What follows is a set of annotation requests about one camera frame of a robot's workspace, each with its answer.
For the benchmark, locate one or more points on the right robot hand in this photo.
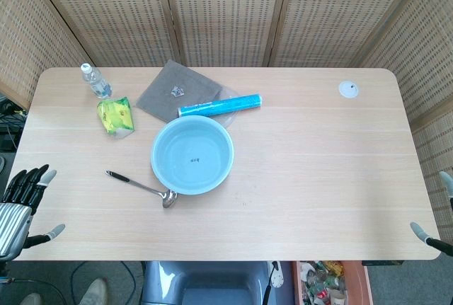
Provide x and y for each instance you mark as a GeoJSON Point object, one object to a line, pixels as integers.
{"type": "Point", "coordinates": [435, 241]}

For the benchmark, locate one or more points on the white shoe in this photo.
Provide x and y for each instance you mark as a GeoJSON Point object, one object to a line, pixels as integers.
{"type": "Point", "coordinates": [93, 292]}
{"type": "Point", "coordinates": [30, 299]}

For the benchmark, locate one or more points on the small crumpled wrapper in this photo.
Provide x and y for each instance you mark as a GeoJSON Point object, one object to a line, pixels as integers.
{"type": "Point", "coordinates": [177, 90]}

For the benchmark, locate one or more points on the blue cling film roll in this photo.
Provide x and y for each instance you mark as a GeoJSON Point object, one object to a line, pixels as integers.
{"type": "Point", "coordinates": [221, 105]}

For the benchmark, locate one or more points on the woven bamboo folding screen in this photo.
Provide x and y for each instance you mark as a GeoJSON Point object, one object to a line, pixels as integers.
{"type": "Point", "coordinates": [226, 15]}

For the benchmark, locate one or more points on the grey plastic bin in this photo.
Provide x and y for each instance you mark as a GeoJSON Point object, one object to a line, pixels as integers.
{"type": "Point", "coordinates": [212, 283]}

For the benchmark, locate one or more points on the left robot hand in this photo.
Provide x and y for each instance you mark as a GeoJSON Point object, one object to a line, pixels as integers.
{"type": "Point", "coordinates": [12, 209]}

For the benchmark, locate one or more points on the clear plastic water bottle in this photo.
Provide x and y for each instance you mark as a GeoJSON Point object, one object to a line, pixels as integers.
{"type": "Point", "coordinates": [96, 83]}

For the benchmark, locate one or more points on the grey cloth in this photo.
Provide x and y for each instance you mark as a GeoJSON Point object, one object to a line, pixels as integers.
{"type": "Point", "coordinates": [177, 89]}

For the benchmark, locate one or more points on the metal ladle black handle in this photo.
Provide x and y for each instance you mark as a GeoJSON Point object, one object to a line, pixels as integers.
{"type": "Point", "coordinates": [148, 189]}

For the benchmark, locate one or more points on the light blue plastic basin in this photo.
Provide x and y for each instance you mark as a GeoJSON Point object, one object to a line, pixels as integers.
{"type": "Point", "coordinates": [193, 154]}

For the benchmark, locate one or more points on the yellow green snack bag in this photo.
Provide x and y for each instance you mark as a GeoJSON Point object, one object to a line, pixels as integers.
{"type": "Point", "coordinates": [116, 115]}

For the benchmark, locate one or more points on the orange box of trash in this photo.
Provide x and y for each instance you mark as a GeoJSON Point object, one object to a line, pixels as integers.
{"type": "Point", "coordinates": [329, 282]}

